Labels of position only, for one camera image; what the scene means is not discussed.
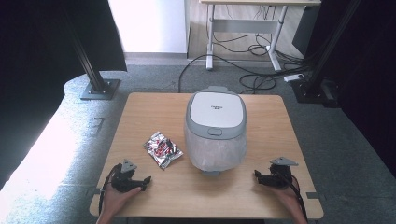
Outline translucent white bin bag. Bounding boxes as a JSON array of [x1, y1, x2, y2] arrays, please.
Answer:
[[184, 122, 248, 173]]

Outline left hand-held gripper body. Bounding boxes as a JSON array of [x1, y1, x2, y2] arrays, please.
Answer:
[[110, 159, 148, 193]]

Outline long black floor cable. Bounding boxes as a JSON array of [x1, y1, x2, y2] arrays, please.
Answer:
[[177, 53, 300, 93]]

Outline hand-held gripper cable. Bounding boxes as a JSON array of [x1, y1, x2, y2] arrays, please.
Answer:
[[279, 173, 309, 222], [98, 163, 121, 217]]

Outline white and grey trash bin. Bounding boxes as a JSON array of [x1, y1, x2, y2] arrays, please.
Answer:
[[184, 86, 248, 177]]

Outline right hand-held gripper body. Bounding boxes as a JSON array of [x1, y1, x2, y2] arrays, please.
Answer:
[[262, 156, 299, 190]]

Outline person's left hand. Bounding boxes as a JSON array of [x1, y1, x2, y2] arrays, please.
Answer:
[[99, 186, 143, 219]]

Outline white panel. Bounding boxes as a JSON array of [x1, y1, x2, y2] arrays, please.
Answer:
[[107, 0, 189, 54]]

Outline dark curtain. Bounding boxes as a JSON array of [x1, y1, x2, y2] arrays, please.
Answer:
[[0, 0, 128, 191], [306, 0, 396, 179]]

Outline white power strip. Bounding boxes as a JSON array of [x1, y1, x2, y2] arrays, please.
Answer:
[[283, 73, 306, 84]]

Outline left hand-held gripper cable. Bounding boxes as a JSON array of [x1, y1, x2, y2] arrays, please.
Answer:
[[98, 163, 121, 217]]

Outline black metal stand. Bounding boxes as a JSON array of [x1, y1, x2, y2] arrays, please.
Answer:
[[62, 6, 121, 101], [291, 0, 363, 108]]

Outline bundle of black floor cables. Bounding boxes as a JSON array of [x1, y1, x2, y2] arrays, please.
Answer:
[[211, 6, 312, 95]]

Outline person's right hand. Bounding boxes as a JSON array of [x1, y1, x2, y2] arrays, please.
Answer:
[[270, 186, 304, 219]]

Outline right hand-held gripper cable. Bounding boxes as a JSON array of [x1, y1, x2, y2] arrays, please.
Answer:
[[279, 173, 309, 222]]

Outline black computer case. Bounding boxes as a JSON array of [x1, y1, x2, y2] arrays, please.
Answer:
[[291, 5, 322, 57]]

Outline silver and red snack wrapper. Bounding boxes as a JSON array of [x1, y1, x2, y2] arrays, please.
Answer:
[[143, 131, 185, 171]]

